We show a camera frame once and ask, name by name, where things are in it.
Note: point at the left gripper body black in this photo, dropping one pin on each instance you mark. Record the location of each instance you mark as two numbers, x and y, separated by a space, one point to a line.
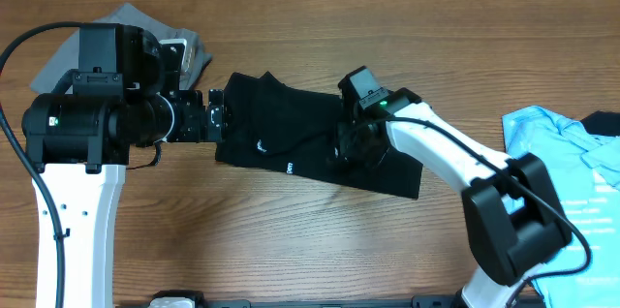
189 120

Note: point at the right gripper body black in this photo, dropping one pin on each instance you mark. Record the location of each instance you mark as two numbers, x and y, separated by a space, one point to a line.
346 138

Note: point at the black polo shirt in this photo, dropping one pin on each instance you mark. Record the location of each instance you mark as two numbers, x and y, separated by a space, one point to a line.
275 127

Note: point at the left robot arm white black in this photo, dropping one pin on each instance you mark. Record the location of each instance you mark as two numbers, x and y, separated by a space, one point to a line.
124 92

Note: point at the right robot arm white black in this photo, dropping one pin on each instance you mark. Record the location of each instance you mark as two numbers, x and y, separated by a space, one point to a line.
514 220

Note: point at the grey folded trousers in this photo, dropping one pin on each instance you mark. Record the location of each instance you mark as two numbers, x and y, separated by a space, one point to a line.
123 48

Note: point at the light blue shirt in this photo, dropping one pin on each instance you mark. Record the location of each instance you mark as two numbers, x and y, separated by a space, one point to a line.
584 169

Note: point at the dark navy garment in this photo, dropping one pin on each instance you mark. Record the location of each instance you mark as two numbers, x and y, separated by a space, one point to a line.
602 123

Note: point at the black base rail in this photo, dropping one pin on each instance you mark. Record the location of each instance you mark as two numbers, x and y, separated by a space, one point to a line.
191 299

